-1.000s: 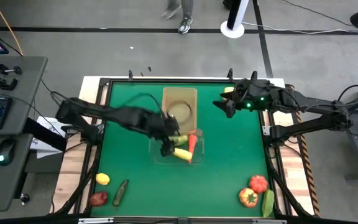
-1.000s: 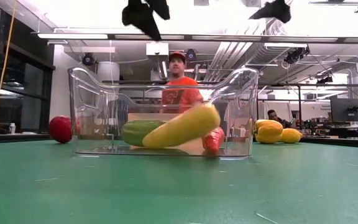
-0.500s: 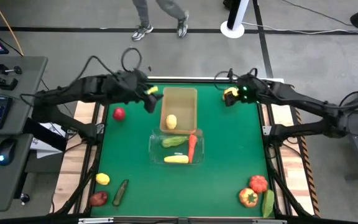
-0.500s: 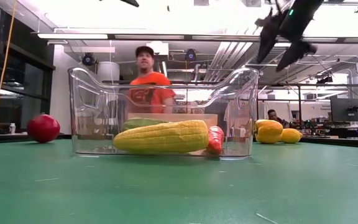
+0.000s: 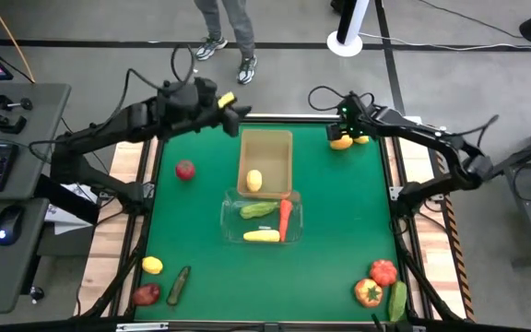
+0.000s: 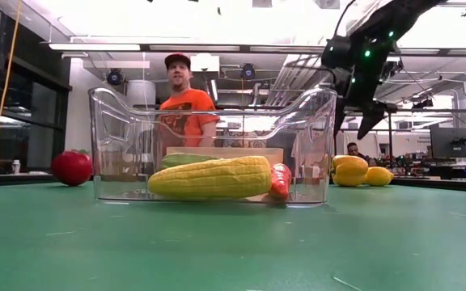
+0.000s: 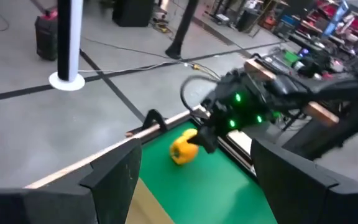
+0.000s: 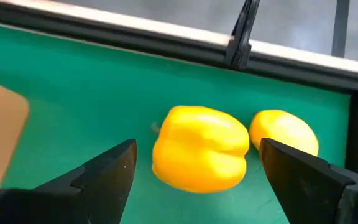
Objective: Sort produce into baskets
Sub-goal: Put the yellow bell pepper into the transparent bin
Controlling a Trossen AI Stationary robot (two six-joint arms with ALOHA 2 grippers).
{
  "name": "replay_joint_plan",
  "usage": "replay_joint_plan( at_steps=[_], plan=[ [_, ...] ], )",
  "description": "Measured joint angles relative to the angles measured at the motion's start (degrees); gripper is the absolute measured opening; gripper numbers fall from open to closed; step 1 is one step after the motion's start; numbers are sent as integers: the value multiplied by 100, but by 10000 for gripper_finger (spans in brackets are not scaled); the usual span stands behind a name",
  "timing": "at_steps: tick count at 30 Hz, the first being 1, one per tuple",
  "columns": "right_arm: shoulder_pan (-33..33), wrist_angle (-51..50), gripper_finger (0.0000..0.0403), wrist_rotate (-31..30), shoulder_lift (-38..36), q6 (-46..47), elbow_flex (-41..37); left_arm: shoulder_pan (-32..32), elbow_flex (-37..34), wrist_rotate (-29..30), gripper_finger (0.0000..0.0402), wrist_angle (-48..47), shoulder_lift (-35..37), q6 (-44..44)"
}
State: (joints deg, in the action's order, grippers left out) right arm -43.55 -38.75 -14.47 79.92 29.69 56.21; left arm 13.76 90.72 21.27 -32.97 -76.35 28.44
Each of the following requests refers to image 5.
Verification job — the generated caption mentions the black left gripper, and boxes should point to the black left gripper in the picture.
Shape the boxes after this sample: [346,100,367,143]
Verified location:
[180,94,253,138]

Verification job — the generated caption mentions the yellow bell pepper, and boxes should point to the yellow bell pepper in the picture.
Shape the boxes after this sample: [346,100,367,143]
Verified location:
[329,134,355,151]

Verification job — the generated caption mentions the pale yellow oval fruit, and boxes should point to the pale yellow oval fruit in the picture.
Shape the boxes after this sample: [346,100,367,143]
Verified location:
[245,169,264,194]

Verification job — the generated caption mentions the light green cucumber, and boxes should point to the light green cucumber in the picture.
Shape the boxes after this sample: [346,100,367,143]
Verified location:
[239,200,279,220]

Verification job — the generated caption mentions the red chili pepper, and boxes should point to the red chili pepper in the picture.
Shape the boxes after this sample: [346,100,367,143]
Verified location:
[277,198,294,243]

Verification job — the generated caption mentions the yellow corn cob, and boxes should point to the yellow corn cob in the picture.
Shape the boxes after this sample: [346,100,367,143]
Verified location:
[242,229,281,243]

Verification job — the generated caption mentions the red ribbed tomato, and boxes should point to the red ribbed tomato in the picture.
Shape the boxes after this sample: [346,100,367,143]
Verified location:
[369,258,399,289]

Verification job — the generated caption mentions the orange-red bell pepper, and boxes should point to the orange-red bell pepper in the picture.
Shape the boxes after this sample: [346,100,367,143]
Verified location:
[354,278,384,309]

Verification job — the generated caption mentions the tan open box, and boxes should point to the tan open box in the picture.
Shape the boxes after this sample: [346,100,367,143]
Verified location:
[236,128,294,200]

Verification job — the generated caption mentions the red round fruit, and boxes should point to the red round fruit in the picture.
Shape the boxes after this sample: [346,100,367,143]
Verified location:
[174,159,196,182]

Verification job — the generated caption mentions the black white pole stand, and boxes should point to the black white pole stand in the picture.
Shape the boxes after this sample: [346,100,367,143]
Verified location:
[326,0,371,58]

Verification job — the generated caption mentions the person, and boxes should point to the person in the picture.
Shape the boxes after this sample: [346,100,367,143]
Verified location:
[193,0,259,86]

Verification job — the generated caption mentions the clear plastic bin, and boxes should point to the clear plastic bin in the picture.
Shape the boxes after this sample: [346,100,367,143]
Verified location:
[219,186,304,244]

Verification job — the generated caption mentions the dark grey desk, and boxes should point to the dark grey desk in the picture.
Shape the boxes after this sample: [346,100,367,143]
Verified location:
[0,81,73,315]

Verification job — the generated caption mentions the dark red apple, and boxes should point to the dark red apple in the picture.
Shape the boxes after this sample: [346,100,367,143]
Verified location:
[131,282,161,307]

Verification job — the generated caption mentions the white paper sheets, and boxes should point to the white paper sheets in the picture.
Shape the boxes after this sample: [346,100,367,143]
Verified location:
[43,183,95,236]

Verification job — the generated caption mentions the black computer mouse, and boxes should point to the black computer mouse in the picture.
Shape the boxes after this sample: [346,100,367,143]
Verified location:
[0,204,25,247]

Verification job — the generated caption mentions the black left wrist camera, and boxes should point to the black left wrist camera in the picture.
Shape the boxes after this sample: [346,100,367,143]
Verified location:
[195,77,219,106]

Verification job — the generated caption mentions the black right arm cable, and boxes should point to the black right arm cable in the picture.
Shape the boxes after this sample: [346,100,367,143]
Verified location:
[307,85,377,114]

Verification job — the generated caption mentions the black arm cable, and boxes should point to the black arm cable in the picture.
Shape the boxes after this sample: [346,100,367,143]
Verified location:
[307,85,377,114]
[106,43,196,135]

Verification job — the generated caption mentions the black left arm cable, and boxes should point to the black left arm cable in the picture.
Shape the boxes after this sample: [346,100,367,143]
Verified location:
[106,43,196,135]

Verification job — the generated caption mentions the white floor cable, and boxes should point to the white floor cable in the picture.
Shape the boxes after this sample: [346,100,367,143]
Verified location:
[360,30,531,64]

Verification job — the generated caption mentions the black table frame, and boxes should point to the black table frame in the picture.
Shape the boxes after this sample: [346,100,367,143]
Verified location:
[74,113,477,332]

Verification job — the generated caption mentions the yellow hanging cable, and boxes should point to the yellow hanging cable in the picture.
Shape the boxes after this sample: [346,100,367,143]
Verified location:
[0,0,36,84]

